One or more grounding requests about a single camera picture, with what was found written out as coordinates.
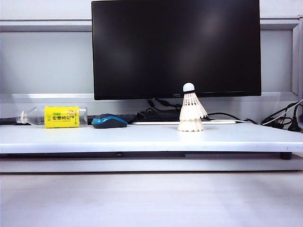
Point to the white feather shuttlecock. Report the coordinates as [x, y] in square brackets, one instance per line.
[191, 111]
[189, 126]

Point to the black power strip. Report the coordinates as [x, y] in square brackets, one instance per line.
[146, 116]

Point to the white raised desk board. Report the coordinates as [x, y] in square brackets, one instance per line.
[151, 144]

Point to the blue black computer mouse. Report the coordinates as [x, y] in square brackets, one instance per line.
[106, 120]

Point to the black computer monitor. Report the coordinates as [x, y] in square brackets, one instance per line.
[175, 47]

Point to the silver monitor stand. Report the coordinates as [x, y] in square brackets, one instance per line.
[225, 121]

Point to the clear bottle yellow label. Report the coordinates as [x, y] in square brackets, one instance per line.
[61, 117]

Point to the black power plug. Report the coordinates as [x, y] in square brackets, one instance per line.
[294, 126]

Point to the black flat strip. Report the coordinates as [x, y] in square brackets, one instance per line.
[7, 121]

